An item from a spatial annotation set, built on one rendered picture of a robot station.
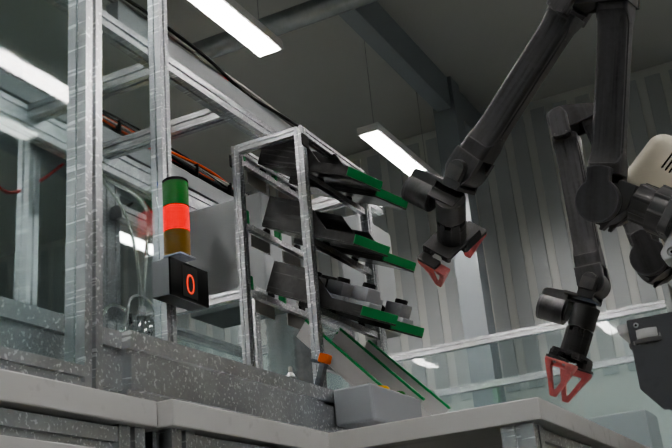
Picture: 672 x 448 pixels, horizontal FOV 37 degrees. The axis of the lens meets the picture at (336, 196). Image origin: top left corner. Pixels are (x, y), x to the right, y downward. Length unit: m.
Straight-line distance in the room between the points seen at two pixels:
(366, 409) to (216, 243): 1.85
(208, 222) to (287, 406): 1.99
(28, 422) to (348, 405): 0.76
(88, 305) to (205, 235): 2.35
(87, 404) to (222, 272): 2.34
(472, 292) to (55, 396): 8.85
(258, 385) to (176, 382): 0.22
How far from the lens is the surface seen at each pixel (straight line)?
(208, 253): 3.46
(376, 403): 1.68
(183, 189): 1.96
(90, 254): 1.17
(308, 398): 1.64
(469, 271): 9.87
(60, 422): 1.07
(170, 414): 1.17
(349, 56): 10.05
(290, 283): 2.28
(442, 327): 11.05
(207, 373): 1.40
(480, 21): 9.80
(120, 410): 1.13
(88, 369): 1.13
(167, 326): 1.89
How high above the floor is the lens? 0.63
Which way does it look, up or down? 22 degrees up
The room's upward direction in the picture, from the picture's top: 5 degrees counter-clockwise
